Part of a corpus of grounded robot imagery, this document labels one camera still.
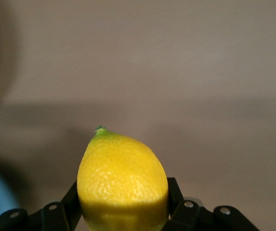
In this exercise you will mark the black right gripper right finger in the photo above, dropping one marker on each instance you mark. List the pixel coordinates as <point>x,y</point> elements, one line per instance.
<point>183,211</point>

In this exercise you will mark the yellow lemon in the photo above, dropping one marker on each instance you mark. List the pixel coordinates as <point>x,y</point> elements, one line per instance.
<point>122,183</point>

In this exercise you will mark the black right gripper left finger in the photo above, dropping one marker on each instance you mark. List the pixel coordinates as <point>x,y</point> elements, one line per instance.
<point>63,211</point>

